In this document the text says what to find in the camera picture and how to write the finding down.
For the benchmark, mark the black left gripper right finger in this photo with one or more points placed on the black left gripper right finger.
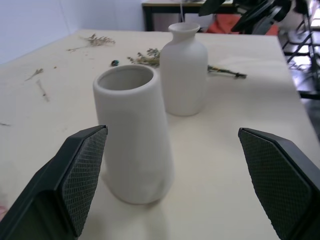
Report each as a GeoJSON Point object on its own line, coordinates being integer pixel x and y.
{"type": "Point", "coordinates": [282, 180]}

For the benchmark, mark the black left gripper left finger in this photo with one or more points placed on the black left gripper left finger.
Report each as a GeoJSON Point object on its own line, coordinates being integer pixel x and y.
{"type": "Point", "coordinates": [57, 180]}

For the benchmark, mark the white conical ceramic vase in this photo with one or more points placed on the white conical ceramic vase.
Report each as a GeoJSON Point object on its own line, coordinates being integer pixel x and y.
{"type": "Point", "coordinates": [135, 140]}

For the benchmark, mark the white bottle-shaped ceramic vase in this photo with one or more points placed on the white bottle-shaped ceramic vase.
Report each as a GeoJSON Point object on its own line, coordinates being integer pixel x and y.
{"type": "Point", "coordinates": [183, 70]}

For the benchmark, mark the small dried twig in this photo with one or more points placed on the small dried twig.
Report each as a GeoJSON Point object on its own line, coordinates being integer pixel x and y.
{"type": "Point", "coordinates": [42, 90]}
{"type": "Point", "coordinates": [35, 73]}

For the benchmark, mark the small dark green bead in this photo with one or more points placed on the small dark green bead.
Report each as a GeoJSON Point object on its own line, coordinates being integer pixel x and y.
{"type": "Point", "coordinates": [115, 62]}

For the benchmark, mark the black metal rack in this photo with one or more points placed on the black metal rack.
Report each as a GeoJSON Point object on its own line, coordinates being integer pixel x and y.
{"type": "Point", "coordinates": [303, 50]}

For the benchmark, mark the dried brown flower sprig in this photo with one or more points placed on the dried brown flower sprig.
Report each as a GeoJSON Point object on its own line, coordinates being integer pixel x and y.
{"type": "Point", "coordinates": [96, 41]}

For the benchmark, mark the dried flower sprig with yellow stem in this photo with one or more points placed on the dried flower sprig with yellow stem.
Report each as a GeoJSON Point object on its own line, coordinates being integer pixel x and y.
{"type": "Point", "coordinates": [160, 60]}

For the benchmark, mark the black office chair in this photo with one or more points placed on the black office chair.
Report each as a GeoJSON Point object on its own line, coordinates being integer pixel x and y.
{"type": "Point", "coordinates": [260, 17]}

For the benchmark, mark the orange red bag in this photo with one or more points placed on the orange red bag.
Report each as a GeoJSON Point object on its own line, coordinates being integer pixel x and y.
{"type": "Point", "coordinates": [220, 23]}

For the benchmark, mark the black framed side table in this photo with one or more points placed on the black framed side table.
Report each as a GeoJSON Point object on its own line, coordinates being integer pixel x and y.
{"type": "Point", "coordinates": [175, 7]}

